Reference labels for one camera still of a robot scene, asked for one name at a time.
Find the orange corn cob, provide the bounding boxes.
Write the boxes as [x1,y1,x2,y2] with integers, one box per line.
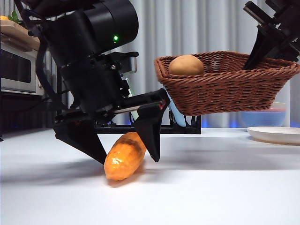
[104,132,147,181]

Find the brown wicker basket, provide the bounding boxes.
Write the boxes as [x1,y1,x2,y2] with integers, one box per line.
[154,51,300,116]

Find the tan potato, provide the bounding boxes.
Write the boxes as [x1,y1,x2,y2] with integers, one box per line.
[168,54,205,76]

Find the light blue plate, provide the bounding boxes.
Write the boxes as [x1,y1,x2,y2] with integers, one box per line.
[167,92,188,128]

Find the black dish rack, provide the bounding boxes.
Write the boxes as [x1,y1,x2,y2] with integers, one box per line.
[95,114,202,135]

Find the blue bowl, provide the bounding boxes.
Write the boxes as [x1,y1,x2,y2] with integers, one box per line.
[240,111,286,128]

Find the black metal shelf rack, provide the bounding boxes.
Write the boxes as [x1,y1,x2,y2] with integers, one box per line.
[0,20,62,142]

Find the grey pleated curtain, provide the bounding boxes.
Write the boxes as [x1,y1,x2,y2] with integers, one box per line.
[0,0,300,129]

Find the white plate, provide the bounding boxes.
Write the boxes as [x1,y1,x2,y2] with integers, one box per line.
[246,126,300,145]

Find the silver toaster oven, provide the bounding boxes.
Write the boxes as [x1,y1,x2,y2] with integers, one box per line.
[0,43,45,96]

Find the green leaves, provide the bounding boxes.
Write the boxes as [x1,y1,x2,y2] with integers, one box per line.
[7,10,20,24]

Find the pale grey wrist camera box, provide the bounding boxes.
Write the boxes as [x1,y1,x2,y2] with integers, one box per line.
[121,52,138,74]

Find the black cable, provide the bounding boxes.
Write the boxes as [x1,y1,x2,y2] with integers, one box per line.
[34,39,62,111]

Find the wooden board with black handle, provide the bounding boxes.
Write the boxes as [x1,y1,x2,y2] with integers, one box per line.
[0,20,42,53]

